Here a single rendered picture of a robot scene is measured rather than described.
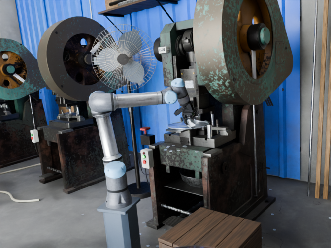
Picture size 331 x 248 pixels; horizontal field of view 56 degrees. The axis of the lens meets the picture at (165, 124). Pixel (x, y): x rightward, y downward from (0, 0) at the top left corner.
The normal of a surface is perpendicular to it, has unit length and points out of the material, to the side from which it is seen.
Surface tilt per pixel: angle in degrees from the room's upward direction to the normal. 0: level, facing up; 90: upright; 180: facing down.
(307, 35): 90
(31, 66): 90
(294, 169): 90
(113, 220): 90
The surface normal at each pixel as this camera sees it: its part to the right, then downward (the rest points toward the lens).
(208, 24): -0.65, 0.01
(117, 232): -0.38, 0.20
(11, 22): 0.75, 0.06
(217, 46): -0.64, 0.32
